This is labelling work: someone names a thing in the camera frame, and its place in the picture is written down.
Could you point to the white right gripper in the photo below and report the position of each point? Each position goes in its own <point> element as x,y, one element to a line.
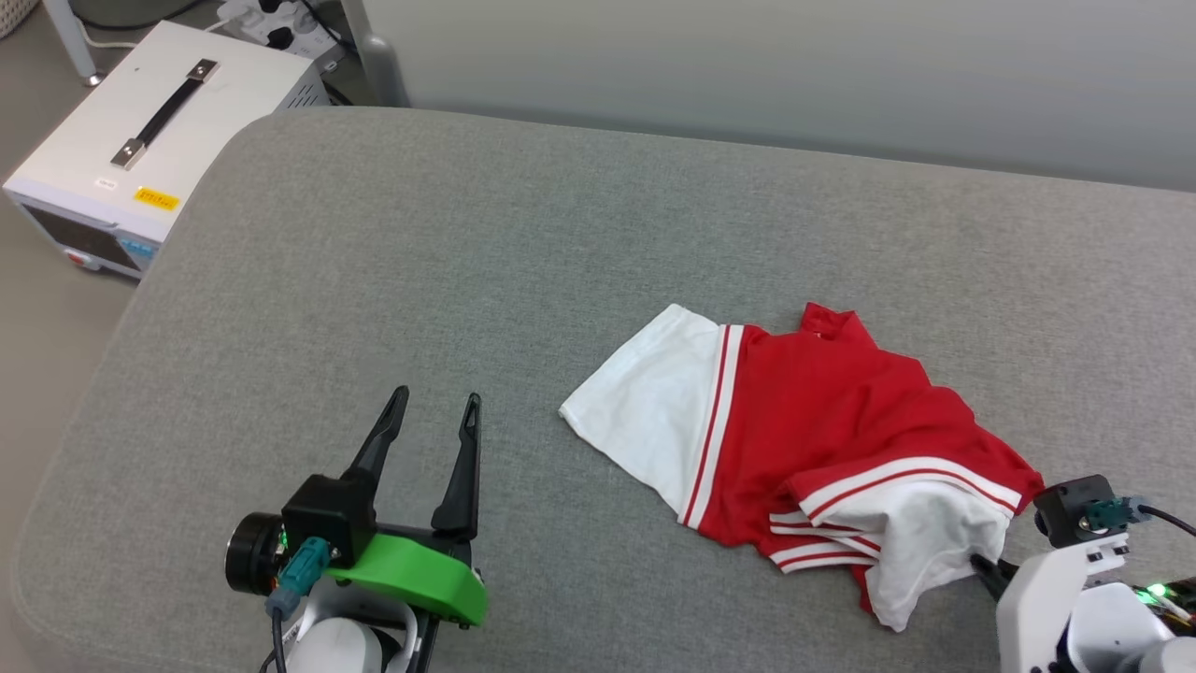
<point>1037,608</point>

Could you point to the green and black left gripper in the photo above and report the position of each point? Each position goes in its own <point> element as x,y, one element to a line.
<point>420,575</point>

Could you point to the red and white jersey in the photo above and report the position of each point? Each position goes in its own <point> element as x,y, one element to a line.
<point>822,411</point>

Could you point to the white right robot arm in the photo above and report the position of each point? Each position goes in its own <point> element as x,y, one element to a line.
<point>1131,636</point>

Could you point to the white power supply box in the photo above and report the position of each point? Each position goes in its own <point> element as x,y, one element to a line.
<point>112,159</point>

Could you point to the white power strip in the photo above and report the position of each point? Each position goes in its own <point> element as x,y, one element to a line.
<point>280,23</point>

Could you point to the white metal leg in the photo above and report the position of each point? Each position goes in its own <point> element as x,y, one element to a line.
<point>75,42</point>

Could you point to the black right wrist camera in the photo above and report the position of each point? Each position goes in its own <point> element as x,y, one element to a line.
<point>1070,509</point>

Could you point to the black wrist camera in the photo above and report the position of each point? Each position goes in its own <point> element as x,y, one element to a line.
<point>1070,509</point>
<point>318,514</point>

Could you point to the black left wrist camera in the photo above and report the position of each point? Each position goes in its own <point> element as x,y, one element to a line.
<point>318,514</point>

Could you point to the grey metal frame leg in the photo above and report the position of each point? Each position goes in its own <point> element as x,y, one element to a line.
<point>378,65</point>

